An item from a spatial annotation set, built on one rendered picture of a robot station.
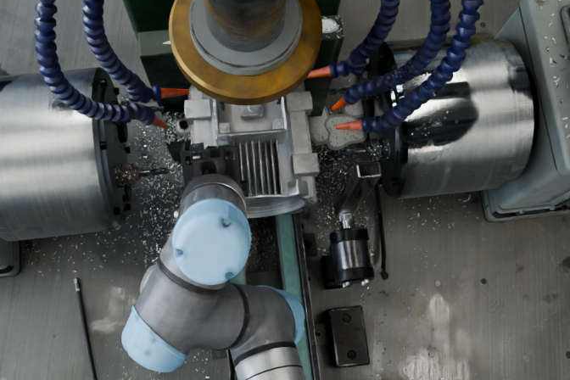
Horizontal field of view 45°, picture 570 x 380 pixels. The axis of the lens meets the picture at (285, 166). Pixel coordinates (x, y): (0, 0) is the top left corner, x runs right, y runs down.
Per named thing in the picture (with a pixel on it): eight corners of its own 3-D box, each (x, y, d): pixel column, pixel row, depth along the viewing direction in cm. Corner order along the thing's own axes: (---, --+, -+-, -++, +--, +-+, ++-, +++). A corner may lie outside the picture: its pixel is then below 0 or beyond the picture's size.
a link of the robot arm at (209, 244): (153, 276, 66) (192, 199, 65) (162, 236, 77) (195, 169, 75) (227, 307, 68) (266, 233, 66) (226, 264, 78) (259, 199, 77)
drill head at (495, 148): (313, 83, 124) (328, 18, 100) (533, 62, 127) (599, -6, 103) (332, 219, 118) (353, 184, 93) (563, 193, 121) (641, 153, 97)
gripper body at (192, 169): (237, 136, 91) (241, 158, 80) (243, 198, 94) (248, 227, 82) (180, 142, 91) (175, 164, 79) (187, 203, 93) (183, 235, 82)
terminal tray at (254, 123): (211, 76, 107) (209, 57, 100) (280, 71, 107) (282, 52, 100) (216, 151, 103) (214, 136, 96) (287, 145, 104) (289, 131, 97)
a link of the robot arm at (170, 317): (217, 377, 77) (262, 295, 75) (134, 378, 69) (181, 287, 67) (183, 334, 82) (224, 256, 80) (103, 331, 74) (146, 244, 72)
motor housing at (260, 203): (192, 112, 121) (181, 69, 103) (299, 104, 122) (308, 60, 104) (199, 224, 116) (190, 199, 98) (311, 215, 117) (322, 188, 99)
